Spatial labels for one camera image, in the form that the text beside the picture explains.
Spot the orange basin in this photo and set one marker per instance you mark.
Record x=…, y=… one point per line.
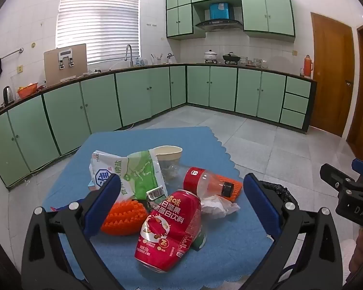
x=27, y=90

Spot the white window blind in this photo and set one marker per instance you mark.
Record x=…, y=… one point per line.
x=96, y=21

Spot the small glass jar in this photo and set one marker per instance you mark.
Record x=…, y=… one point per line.
x=302, y=72

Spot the steel electric kettle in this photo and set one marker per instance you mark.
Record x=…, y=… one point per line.
x=8, y=95

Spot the white green salt bag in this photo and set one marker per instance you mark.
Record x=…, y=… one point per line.
x=139, y=172

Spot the crushed red drink can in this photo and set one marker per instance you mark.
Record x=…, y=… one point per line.
x=169, y=232

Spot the orange ribbed brush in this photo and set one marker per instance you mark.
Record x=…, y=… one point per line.
x=237, y=188

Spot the utensil holder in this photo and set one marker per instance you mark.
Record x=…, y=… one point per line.
x=158, y=60

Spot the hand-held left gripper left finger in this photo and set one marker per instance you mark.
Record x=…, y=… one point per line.
x=102, y=205

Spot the cardboard board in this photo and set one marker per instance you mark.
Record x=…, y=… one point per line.
x=53, y=69

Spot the white cooking pot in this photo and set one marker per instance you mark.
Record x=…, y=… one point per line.
x=211, y=56

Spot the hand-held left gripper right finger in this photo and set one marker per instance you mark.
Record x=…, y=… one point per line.
x=260, y=205

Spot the orange thermos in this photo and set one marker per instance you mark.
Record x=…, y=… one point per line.
x=308, y=66

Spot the wooden door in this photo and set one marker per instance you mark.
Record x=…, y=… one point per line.
x=329, y=81

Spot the green drawer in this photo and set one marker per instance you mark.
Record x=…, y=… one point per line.
x=298, y=87
x=295, y=103
x=292, y=118

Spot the clear plastic wrapper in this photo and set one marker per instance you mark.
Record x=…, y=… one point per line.
x=171, y=173

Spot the black wok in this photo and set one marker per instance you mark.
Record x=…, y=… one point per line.
x=230, y=57

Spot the range hood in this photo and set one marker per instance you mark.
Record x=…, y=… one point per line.
x=217, y=24

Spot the blue foam mat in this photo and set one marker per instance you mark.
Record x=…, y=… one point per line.
x=199, y=145

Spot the beige paper cup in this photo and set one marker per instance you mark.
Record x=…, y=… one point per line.
x=169, y=154

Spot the blue wrapper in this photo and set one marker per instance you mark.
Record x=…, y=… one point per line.
x=90, y=185

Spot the plastic bottle red label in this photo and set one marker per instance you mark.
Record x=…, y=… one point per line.
x=196, y=178

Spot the white tissue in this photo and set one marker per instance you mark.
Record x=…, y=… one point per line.
x=217, y=207

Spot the green base cabinets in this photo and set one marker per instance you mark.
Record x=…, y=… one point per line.
x=139, y=93

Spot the green wall cabinets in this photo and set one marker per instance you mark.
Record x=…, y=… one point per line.
x=260, y=12

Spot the row of glass jars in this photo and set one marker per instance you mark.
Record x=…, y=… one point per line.
x=255, y=62

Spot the steel faucet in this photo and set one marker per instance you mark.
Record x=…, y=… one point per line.
x=130, y=55

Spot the towel rail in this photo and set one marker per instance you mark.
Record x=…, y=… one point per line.
x=10, y=54

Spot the yellow wall socket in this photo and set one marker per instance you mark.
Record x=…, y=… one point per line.
x=20, y=69

